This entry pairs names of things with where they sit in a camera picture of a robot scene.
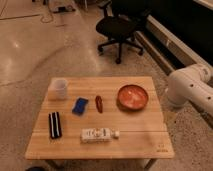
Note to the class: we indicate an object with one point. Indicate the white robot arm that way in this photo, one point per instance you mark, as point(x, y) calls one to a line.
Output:
point(191, 84)

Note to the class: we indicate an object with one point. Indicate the orange ceramic bowl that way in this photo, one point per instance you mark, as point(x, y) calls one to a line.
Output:
point(132, 97)

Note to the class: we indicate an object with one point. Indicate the blue sponge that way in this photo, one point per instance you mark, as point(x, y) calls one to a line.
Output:
point(79, 106)

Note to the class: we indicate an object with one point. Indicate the white plastic cup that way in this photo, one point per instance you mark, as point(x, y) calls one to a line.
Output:
point(58, 89)

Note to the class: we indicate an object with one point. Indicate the white plastic bottle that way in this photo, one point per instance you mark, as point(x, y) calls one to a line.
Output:
point(98, 135)

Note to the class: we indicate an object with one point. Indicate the wooden table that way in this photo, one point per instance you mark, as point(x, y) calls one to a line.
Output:
point(90, 125)

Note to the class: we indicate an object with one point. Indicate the black office chair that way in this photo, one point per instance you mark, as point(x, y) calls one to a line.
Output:
point(122, 18)

